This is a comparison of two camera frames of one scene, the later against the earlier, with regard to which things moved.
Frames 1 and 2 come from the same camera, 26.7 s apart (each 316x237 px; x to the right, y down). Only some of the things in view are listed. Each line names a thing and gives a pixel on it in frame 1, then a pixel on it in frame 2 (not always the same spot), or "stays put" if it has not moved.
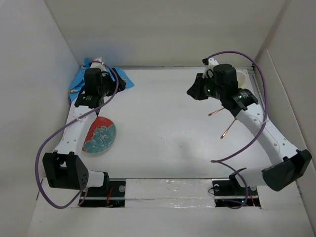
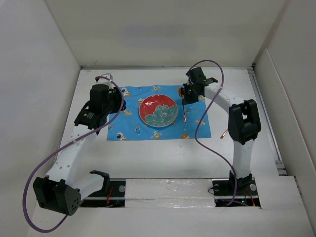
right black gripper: x=195 y=90 -> x=186 y=99
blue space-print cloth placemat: x=77 y=82 -> x=132 y=127
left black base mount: x=112 y=194 stays put
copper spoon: x=215 y=111 -> x=180 y=91
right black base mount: x=231 y=193 stays put
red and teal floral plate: x=100 y=136 -> x=158 y=110
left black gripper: x=105 y=76 -> x=114 y=93
